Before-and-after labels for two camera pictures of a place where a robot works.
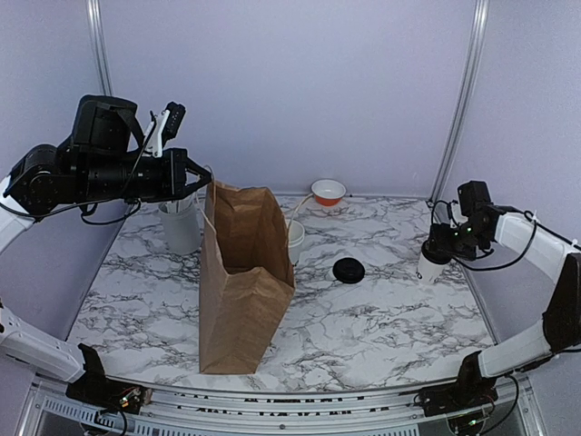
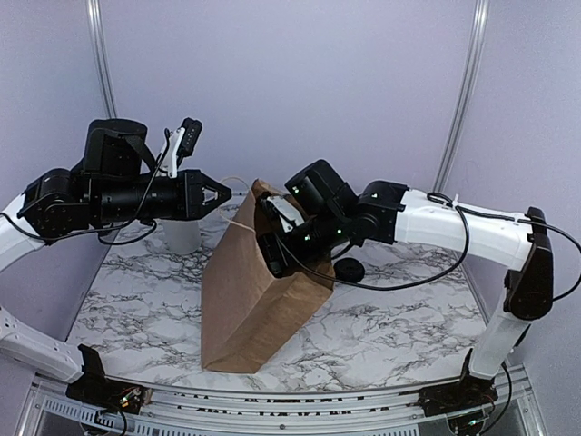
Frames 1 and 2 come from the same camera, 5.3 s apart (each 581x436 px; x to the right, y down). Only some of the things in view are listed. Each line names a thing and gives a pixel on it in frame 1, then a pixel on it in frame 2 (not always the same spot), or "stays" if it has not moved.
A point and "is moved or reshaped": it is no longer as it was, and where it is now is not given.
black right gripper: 438,232 -> 280,258
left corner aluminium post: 96,24 stays
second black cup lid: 349,271 stays
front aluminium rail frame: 523,409 stays
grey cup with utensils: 180,226 stays
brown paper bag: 246,278 is moved or reshaped
